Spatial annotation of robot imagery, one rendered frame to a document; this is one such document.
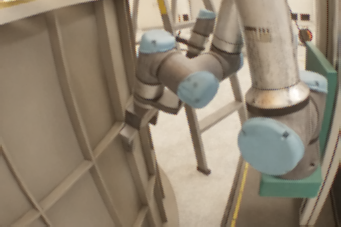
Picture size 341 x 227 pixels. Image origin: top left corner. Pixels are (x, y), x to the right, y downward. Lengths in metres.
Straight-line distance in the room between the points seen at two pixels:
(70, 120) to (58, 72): 0.11
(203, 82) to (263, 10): 0.20
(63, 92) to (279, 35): 0.42
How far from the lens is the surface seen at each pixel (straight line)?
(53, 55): 0.52
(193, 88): 0.47
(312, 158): 0.60
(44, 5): 0.46
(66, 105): 0.55
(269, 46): 0.34
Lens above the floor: 1.12
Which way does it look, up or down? 24 degrees down
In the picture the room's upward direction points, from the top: 8 degrees counter-clockwise
